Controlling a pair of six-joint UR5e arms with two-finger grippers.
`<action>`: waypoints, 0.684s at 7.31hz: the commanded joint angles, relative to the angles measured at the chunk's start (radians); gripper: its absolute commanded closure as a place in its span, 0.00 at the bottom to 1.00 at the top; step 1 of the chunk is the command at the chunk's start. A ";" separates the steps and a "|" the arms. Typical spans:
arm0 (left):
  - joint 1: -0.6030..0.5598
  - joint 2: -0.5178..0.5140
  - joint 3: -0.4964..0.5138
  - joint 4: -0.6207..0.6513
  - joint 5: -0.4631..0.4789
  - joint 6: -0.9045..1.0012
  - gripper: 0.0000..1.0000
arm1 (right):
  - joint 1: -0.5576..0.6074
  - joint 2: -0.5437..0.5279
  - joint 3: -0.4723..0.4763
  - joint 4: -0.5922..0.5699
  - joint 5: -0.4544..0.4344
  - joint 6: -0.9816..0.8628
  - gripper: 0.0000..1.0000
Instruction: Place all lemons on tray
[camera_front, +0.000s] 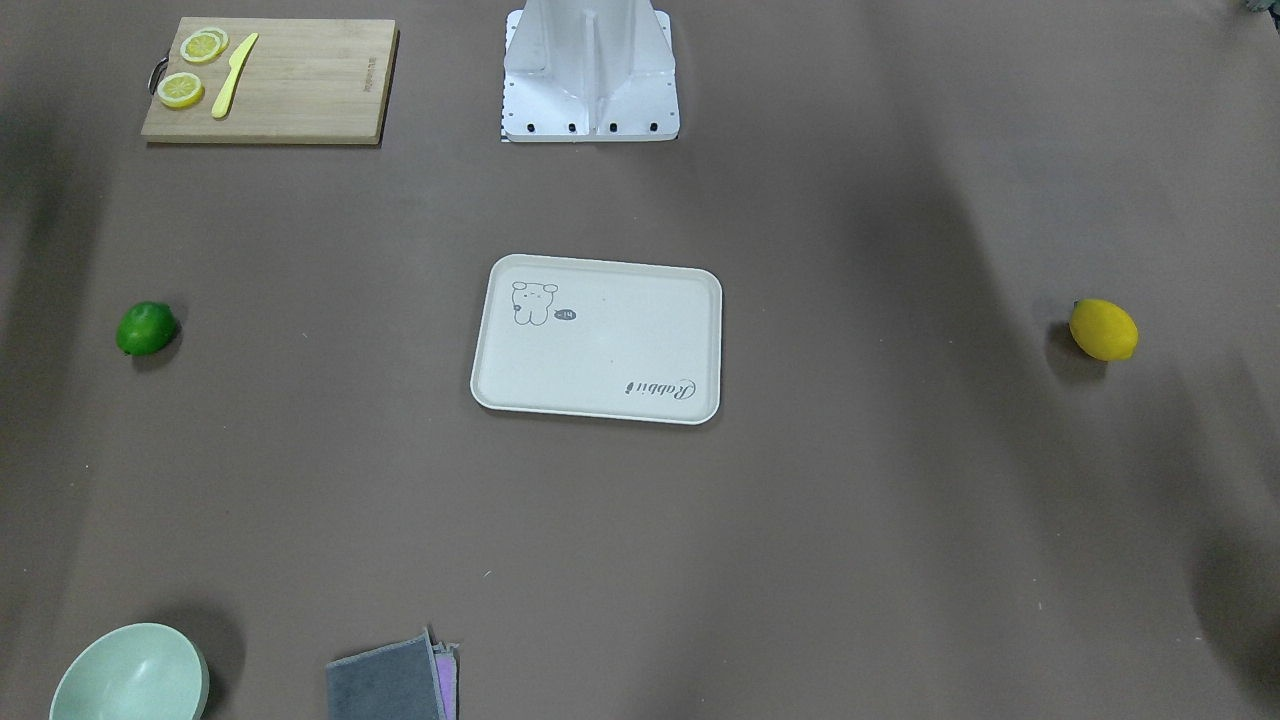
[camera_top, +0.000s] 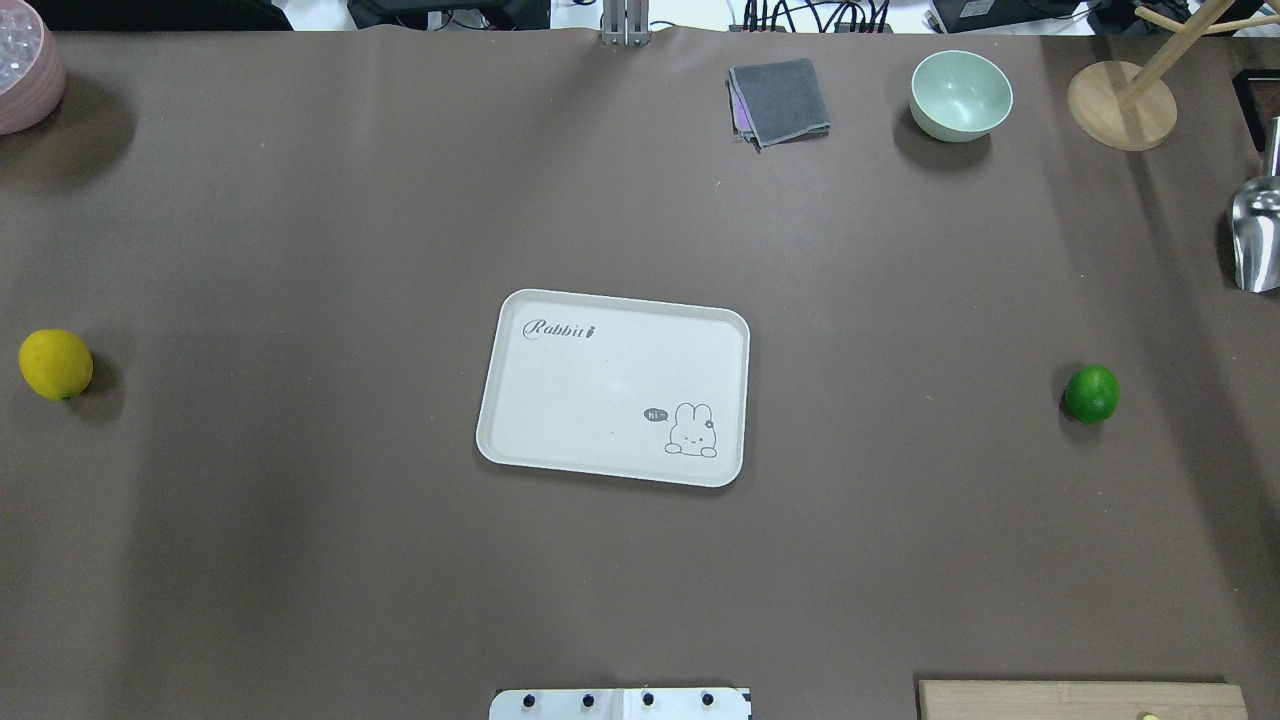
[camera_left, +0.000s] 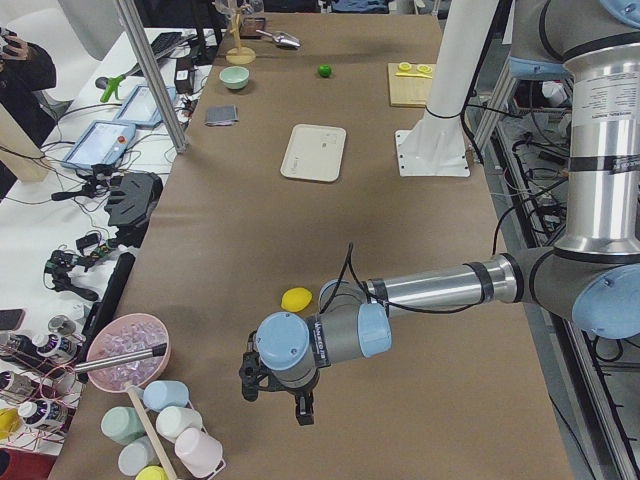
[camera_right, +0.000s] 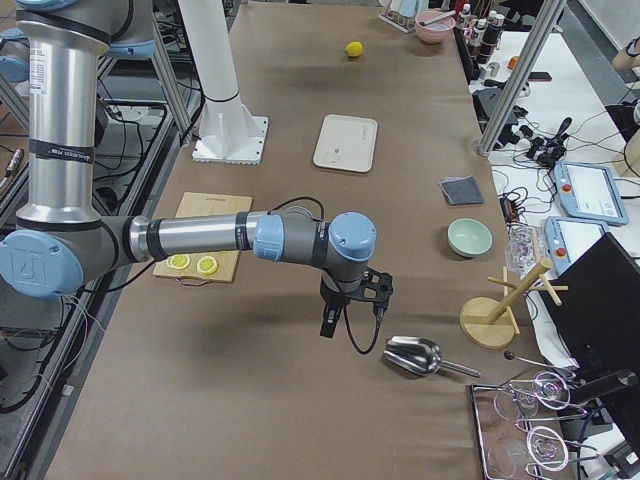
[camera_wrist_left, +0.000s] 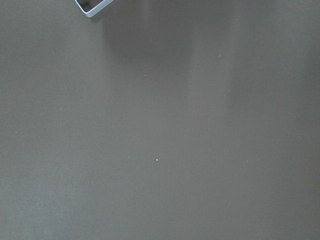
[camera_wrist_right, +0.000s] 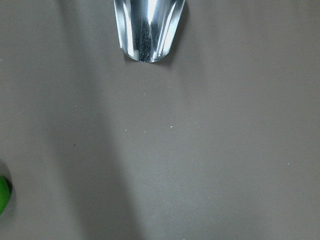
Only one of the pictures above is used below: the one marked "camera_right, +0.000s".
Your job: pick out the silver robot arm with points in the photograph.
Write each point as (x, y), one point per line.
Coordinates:
(61, 242)

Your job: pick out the wooden cutting board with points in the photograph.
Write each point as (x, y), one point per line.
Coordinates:
(201, 204)

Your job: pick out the grey folded cloth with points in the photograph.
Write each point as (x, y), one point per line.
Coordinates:
(459, 191)

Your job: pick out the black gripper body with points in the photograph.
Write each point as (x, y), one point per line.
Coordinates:
(332, 298)

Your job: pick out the blue teach pendant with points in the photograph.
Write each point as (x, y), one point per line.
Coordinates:
(588, 191)
(567, 239)

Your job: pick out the lemon slice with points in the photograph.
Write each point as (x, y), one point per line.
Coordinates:
(207, 265)
(178, 262)

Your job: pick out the metal scoop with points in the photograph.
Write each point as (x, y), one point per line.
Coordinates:
(422, 356)

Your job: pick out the pink bowl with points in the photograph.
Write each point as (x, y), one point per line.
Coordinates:
(431, 28)

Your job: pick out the wire glass rack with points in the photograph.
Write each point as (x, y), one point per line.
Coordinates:
(517, 429)

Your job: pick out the wooden mug tree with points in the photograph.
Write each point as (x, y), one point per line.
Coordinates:
(491, 323)

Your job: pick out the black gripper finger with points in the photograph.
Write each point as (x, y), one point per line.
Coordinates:
(331, 318)

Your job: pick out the black monitor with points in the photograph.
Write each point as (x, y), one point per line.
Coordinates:
(598, 323)

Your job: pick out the white camera post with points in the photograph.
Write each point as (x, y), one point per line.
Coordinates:
(227, 131)

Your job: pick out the blue teach pendant lower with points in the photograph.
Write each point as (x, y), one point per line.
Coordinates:
(567, 239)

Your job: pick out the green ceramic bowl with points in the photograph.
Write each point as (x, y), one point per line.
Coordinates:
(469, 238)

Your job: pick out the lemon slice right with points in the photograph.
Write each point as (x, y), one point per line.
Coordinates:
(207, 265)

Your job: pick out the blue teach pendant upper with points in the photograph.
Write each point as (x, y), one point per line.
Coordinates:
(588, 191)

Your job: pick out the yellow lemon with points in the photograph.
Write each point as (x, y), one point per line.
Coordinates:
(354, 49)

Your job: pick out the lemon slice left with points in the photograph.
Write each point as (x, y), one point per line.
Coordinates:
(178, 262)

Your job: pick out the aluminium frame post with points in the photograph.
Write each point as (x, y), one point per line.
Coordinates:
(536, 39)

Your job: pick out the cream rectangular tray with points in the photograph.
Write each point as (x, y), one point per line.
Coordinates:
(346, 143)

